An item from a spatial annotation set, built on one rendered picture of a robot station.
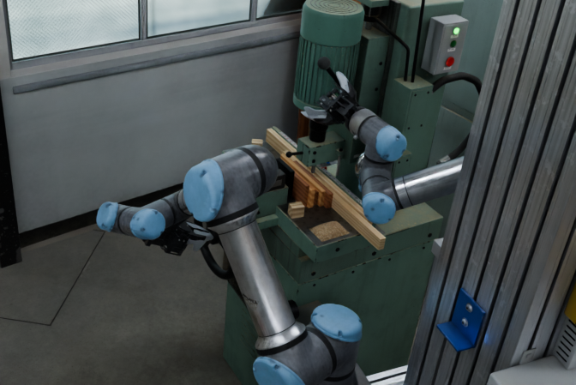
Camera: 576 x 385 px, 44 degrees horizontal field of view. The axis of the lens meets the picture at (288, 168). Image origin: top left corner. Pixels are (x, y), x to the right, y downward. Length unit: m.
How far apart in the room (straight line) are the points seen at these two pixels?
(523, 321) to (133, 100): 2.45
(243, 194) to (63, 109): 1.89
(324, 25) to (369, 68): 0.23
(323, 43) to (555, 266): 1.03
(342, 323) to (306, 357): 0.13
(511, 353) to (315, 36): 1.06
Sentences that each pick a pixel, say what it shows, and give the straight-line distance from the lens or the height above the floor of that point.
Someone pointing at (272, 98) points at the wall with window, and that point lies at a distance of 3.89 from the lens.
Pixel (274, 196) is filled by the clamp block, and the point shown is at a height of 0.94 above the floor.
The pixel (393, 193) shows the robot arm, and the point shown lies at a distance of 1.68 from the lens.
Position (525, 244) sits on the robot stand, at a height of 1.46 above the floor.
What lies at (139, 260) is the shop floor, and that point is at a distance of 3.43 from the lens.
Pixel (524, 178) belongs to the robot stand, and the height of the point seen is 1.56.
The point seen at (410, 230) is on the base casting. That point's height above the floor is 0.79.
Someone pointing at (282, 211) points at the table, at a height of 0.90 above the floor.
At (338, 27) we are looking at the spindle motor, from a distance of 2.00.
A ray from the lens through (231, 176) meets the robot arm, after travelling 1.47.
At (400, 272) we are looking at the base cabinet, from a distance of 2.51.
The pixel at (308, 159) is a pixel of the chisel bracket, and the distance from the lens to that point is 2.22.
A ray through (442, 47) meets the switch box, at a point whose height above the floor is 1.41.
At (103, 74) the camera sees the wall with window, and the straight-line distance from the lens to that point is 3.27.
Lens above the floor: 2.14
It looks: 31 degrees down
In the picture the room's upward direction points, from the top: 6 degrees clockwise
